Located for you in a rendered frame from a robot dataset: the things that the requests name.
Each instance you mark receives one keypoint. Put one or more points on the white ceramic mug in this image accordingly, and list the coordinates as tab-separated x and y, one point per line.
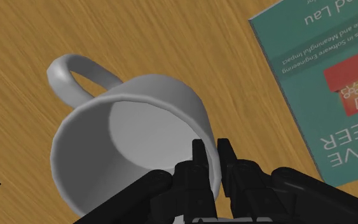
129	130

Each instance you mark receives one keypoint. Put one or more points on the teal book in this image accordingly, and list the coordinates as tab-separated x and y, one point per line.
330	93

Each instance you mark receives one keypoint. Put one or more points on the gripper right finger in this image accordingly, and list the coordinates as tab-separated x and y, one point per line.
259	186

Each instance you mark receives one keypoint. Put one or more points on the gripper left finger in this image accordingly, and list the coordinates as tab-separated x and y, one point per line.
194	180

